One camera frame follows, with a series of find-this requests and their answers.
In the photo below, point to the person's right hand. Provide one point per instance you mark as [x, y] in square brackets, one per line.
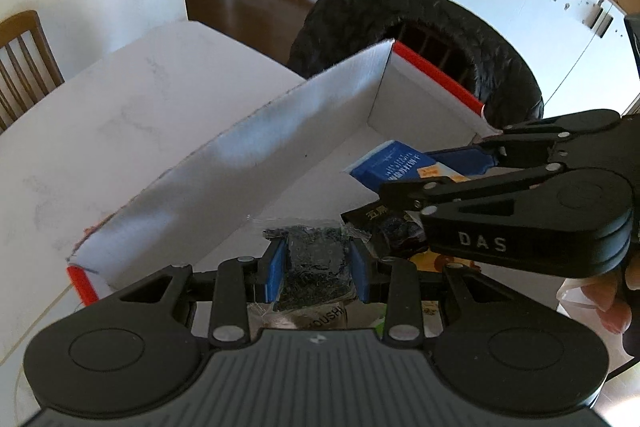
[610, 307]

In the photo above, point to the orange brown snack packet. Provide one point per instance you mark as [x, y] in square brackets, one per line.
[430, 263]

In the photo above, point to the black snack packet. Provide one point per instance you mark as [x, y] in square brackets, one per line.
[390, 227]

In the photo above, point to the black puffer jacket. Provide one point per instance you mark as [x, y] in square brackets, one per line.
[350, 22]

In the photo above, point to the white marble desktop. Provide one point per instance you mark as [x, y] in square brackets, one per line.
[125, 107]

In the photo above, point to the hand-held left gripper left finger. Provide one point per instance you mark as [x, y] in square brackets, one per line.
[276, 272]

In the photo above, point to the beige snack packet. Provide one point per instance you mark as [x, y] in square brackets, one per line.
[320, 319]

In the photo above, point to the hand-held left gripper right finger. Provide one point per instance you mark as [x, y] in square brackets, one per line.
[360, 272]

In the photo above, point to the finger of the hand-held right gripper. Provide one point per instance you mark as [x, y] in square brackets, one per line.
[475, 232]
[460, 159]

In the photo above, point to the clear packet dark dried food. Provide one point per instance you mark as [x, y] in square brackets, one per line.
[315, 257]

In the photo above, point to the brown wooden chair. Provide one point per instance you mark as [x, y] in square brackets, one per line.
[430, 52]
[25, 57]

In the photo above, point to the blue snack packet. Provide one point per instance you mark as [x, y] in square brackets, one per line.
[395, 164]

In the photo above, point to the red cardboard box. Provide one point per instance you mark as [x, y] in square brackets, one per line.
[250, 167]

